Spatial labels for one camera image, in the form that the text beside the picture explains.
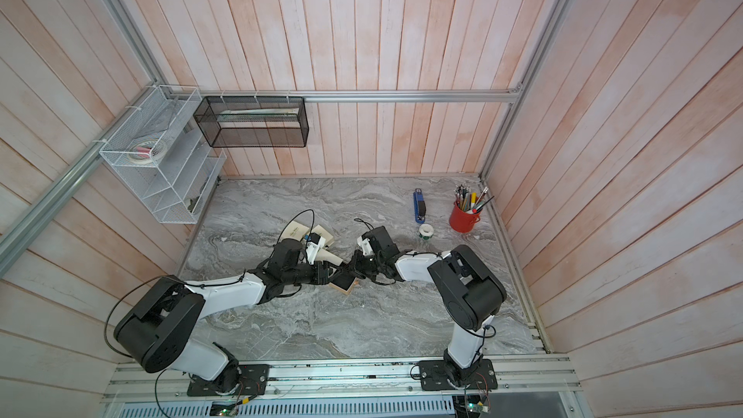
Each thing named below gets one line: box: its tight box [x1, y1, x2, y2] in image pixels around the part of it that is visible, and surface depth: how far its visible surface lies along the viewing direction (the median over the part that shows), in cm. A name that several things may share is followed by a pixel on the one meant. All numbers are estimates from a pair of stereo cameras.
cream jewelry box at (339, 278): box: [315, 247, 359, 297], surface depth 89 cm
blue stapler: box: [413, 187, 427, 224], surface depth 109 cm
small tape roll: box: [417, 223, 435, 241], surface depth 103 cm
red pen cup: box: [448, 201, 481, 234], surface depth 105 cm
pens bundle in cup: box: [453, 183, 495, 214], surface depth 98 cm
